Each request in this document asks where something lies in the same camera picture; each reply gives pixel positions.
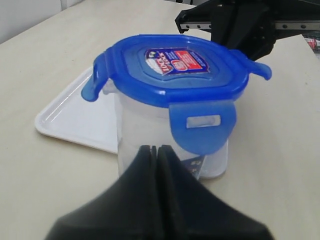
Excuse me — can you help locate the white plastic tray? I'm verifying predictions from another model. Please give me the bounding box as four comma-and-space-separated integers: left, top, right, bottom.
34, 68, 118, 154

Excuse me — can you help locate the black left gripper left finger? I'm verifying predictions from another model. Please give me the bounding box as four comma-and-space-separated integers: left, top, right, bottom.
46, 145, 165, 240

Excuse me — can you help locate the blue container lid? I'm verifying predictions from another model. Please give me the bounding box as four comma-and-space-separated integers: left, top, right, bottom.
81, 34, 272, 155

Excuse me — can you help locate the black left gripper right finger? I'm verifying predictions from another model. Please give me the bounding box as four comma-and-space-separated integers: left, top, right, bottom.
157, 145, 273, 240

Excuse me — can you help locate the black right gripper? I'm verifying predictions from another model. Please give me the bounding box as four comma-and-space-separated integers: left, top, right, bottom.
175, 0, 320, 60

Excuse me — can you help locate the clear plastic container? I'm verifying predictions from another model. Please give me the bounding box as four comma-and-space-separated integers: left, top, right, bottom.
102, 81, 228, 179

